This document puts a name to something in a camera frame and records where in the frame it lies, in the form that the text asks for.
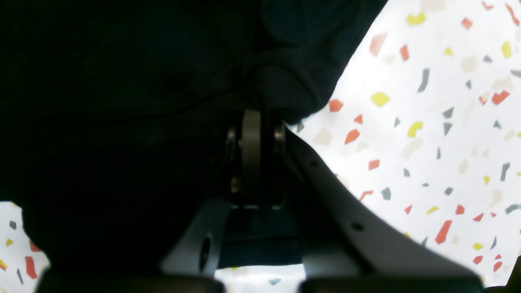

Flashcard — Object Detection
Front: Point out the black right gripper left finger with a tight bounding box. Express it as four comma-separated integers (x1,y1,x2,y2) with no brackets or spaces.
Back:
37,110,261,293

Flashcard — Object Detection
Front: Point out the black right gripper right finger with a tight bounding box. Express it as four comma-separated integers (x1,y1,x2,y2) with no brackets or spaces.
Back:
260,117,484,293

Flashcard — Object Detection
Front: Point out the black t-shirt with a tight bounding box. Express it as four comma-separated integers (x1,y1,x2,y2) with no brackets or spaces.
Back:
1,0,386,274

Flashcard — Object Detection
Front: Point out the terrazzo pattern tablecloth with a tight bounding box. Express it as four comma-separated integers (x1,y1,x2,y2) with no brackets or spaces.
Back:
1,0,520,293

